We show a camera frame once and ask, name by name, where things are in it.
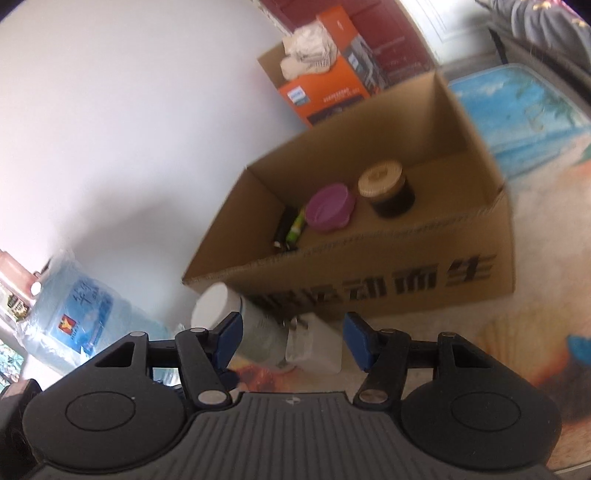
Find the gold lid black jar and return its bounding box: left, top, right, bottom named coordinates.
left=358, top=160, right=416, bottom=218

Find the white power adapter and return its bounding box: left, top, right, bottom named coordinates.
left=286, top=313, right=342, bottom=375

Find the brown cardboard box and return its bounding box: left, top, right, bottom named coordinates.
left=182, top=73, right=515, bottom=317

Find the blue water jug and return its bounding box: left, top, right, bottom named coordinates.
left=17, top=254, right=172, bottom=373

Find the beige cloth in box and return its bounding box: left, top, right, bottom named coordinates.
left=280, top=21, right=339, bottom=81

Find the grey blanket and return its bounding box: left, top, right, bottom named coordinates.
left=477, top=0, right=590, bottom=72

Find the dark red door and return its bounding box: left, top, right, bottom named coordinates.
left=263, top=0, right=437, bottom=85

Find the black speaker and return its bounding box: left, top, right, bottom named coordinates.
left=0, top=379, right=41, bottom=479

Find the orange Philips box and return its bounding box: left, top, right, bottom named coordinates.
left=259, top=6, right=389, bottom=127

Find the purple bowl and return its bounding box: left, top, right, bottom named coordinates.
left=304, top=183, right=356, bottom=232

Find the white pill bottle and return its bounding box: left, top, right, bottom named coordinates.
left=190, top=282, right=291, bottom=372

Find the green lip balm tube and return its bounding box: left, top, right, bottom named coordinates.
left=286, top=209, right=307, bottom=250

